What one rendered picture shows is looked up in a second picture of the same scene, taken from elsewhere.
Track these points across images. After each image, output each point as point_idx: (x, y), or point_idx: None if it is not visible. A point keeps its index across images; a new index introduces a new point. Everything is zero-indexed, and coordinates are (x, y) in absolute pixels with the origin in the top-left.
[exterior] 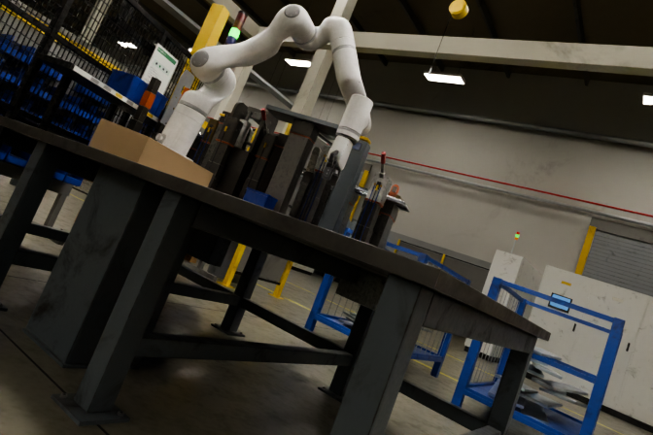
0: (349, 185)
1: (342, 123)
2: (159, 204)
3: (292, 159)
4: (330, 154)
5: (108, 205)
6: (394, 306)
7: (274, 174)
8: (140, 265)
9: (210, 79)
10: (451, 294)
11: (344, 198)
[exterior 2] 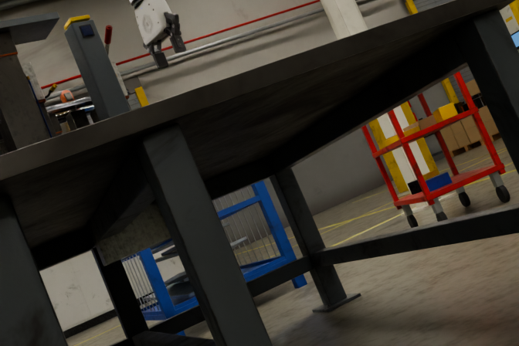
0: (118, 83)
1: None
2: (152, 161)
3: (21, 94)
4: (175, 16)
5: None
6: (496, 37)
7: (12, 129)
8: (208, 249)
9: None
10: None
11: (125, 100)
